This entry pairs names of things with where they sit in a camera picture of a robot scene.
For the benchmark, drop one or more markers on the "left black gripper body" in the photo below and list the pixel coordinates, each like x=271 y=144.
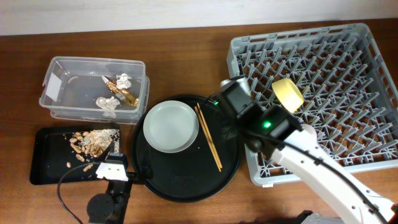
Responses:
x=138 y=177

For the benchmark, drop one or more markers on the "grey round plate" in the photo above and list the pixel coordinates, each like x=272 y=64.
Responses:
x=171 y=126

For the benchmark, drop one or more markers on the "peanut and rice food scraps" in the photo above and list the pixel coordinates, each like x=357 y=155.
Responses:
x=94 y=146

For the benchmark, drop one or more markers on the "brown gold snack wrapper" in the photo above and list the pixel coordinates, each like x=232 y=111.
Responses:
x=121 y=93

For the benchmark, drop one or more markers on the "white napkin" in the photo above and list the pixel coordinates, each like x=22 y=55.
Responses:
x=122 y=81
x=107 y=103

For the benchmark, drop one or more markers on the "wooden chopstick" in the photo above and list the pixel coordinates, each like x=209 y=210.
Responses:
x=202 y=116
x=205 y=131

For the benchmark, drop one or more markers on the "yellow bowl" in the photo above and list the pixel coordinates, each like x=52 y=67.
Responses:
x=288 y=94

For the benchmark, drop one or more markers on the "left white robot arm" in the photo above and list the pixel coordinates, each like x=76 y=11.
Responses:
x=111 y=206

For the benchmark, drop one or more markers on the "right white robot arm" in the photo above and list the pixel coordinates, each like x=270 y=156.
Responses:
x=281 y=137

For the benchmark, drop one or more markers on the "clear plastic waste bin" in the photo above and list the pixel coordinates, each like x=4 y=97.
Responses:
x=72 y=85

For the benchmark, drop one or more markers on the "grey plastic dishwasher rack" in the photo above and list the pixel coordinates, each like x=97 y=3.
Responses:
x=349 y=96

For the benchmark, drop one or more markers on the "round black serving tray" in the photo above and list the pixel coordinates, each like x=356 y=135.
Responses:
x=190 y=175

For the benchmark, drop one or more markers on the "black rectangular tray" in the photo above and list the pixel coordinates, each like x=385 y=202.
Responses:
x=53 y=155

